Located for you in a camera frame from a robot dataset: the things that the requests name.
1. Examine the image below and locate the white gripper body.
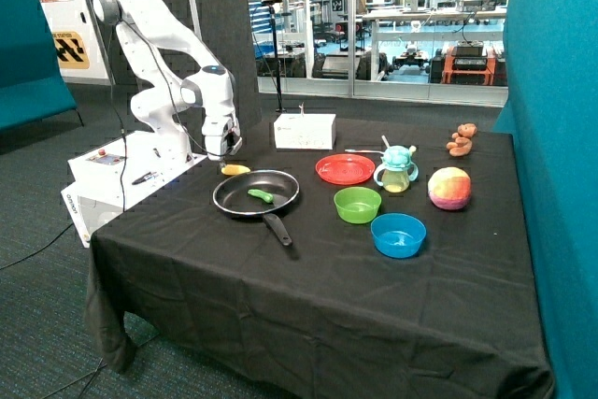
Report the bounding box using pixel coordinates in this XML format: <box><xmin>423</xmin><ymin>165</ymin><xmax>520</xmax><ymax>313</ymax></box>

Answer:
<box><xmin>202</xmin><ymin>116</ymin><xmax>242</xmax><ymax>160</ymax></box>

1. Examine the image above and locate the green toy cucumber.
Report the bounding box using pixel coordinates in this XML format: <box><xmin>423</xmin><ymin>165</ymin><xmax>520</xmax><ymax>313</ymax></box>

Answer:
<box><xmin>248</xmin><ymin>189</ymin><xmax>274</xmax><ymax>204</ymax></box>

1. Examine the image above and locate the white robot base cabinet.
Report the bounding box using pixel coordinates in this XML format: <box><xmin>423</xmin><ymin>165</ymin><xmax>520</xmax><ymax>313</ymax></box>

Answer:
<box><xmin>61</xmin><ymin>131</ymin><xmax>206</xmax><ymax>248</ymax></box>

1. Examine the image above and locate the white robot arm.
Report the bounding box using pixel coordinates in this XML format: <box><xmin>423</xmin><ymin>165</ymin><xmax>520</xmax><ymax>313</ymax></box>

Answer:
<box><xmin>93</xmin><ymin>0</ymin><xmax>242</xmax><ymax>164</ymax></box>

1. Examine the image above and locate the black frying pan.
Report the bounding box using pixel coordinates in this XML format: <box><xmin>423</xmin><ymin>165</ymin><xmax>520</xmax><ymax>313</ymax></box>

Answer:
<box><xmin>212</xmin><ymin>169</ymin><xmax>300</xmax><ymax>247</ymax></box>

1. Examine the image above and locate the white cardboard box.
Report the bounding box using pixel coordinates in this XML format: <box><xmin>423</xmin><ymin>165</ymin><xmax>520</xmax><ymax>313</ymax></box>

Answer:
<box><xmin>274</xmin><ymin>113</ymin><xmax>336</xmax><ymax>150</ymax></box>

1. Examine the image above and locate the red plastic plate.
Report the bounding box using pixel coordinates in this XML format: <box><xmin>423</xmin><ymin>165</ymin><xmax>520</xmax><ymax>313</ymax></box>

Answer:
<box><xmin>315</xmin><ymin>153</ymin><xmax>376</xmax><ymax>186</ymax></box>

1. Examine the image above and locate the white plastic spoon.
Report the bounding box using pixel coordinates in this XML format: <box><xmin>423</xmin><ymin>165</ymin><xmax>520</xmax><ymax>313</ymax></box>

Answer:
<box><xmin>344</xmin><ymin>149</ymin><xmax>384</xmax><ymax>155</ymax></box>

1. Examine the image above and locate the black tablecloth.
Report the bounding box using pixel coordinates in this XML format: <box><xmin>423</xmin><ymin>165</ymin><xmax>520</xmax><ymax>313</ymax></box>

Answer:
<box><xmin>84</xmin><ymin>120</ymin><xmax>556</xmax><ymax>398</ymax></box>

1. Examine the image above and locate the green plastic bowl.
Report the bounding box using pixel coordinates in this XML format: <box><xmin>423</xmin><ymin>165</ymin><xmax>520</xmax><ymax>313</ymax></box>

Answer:
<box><xmin>334</xmin><ymin>187</ymin><xmax>382</xmax><ymax>224</ymax></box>

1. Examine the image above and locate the black tripod stand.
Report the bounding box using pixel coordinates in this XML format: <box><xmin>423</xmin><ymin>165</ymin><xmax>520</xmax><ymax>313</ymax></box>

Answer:
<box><xmin>261</xmin><ymin>0</ymin><xmax>286</xmax><ymax>113</ymax></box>

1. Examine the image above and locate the yellow black warning sign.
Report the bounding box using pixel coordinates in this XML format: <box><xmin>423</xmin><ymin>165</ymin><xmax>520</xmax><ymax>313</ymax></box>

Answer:
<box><xmin>52</xmin><ymin>31</ymin><xmax>90</xmax><ymax>70</ymax></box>

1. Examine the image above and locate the teal yellow sippy cup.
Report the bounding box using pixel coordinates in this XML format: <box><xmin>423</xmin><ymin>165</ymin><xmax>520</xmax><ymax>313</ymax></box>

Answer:
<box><xmin>373</xmin><ymin>146</ymin><xmax>419</xmax><ymax>193</ymax></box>

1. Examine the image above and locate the blue plastic bowl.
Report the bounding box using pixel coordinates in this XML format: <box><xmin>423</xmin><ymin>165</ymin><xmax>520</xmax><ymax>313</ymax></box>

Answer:
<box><xmin>370</xmin><ymin>213</ymin><xmax>427</xmax><ymax>259</ymax></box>

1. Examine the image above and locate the teal sofa bench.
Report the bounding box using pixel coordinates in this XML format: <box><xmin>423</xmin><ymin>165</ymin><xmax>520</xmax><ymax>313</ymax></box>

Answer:
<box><xmin>1</xmin><ymin>0</ymin><xmax>78</xmax><ymax>130</ymax></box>

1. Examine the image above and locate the multicolour soft ball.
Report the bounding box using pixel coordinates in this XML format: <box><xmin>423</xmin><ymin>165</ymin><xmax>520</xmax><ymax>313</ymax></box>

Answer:
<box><xmin>427</xmin><ymin>166</ymin><xmax>471</xmax><ymax>210</ymax></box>

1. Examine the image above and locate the brown teddy bear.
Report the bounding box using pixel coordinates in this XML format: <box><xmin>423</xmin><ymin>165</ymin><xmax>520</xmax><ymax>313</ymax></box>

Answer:
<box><xmin>446</xmin><ymin>123</ymin><xmax>477</xmax><ymax>157</ymax></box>

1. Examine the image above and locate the orange black wheeled robot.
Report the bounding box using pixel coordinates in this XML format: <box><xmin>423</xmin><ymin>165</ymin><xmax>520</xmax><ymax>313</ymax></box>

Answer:
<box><xmin>441</xmin><ymin>41</ymin><xmax>496</xmax><ymax>86</ymax></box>

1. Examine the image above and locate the teal partition panel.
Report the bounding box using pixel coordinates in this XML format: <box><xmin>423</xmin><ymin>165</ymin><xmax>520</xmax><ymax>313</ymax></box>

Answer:
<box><xmin>494</xmin><ymin>0</ymin><xmax>597</xmax><ymax>398</ymax></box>

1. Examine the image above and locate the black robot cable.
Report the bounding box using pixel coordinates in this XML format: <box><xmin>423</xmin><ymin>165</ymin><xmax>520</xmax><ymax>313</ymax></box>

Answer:
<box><xmin>105</xmin><ymin>15</ymin><xmax>225</xmax><ymax>213</ymax></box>

